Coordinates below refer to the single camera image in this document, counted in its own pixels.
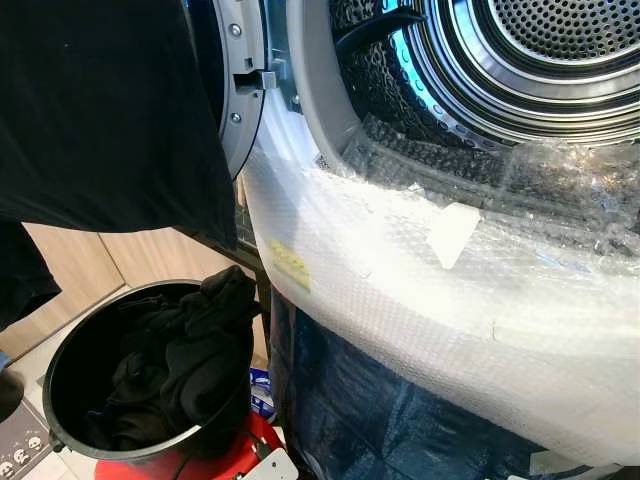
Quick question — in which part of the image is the grey rubber door gasket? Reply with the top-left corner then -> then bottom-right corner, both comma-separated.
285,0 -> 401,171

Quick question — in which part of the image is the clear bubble wrap sheet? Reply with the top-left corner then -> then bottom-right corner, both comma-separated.
240,115 -> 640,471

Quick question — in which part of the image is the white washing machine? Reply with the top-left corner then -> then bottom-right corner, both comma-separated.
240,0 -> 640,480

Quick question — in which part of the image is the yellow sticker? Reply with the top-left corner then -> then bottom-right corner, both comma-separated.
268,240 -> 313,293

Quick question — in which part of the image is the white tape piece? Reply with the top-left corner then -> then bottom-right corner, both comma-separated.
425,203 -> 483,271

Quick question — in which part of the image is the wooden cabinet panel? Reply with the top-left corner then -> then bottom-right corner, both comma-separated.
0,222 -> 266,361

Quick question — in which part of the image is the perforated steel washer drum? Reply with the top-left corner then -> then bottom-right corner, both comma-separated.
330,0 -> 640,151

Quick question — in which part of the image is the blue white package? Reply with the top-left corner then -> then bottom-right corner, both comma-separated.
248,367 -> 277,419

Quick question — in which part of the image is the round washer door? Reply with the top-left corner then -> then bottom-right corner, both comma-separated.
183,0 -> 293,182

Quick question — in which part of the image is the black hanging cloth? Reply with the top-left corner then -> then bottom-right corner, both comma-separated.
0,0 -> 239,251

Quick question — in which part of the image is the black round bucket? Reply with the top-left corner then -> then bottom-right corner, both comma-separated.
42,278 -> 263,463

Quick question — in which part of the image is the black clothes pile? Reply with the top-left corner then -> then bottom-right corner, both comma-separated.
85,265 -> 263,451

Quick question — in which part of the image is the black cloth piece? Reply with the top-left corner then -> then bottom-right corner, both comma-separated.
0,220 -> 63,333

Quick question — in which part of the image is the grey floor socket strip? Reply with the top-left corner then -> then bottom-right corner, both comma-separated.
0,398 -> 56,480

